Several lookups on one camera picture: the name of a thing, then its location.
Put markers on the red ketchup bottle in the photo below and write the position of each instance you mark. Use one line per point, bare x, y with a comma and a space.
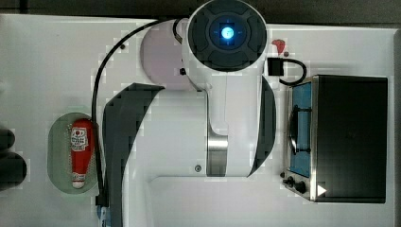
82, 147

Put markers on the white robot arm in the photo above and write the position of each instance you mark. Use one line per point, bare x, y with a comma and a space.
222, 126

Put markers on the grey round plate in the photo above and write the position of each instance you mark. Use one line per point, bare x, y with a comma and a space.
161, 57

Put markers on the red strawberry near oven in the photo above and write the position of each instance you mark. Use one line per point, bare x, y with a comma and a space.
280, 45

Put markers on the black toaster oven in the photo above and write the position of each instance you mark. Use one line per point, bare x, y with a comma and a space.
337, 139

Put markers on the black round object left edge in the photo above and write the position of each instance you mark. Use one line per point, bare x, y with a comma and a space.
13, 167

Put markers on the black camera box with cable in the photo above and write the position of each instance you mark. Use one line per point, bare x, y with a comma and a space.
276, 69

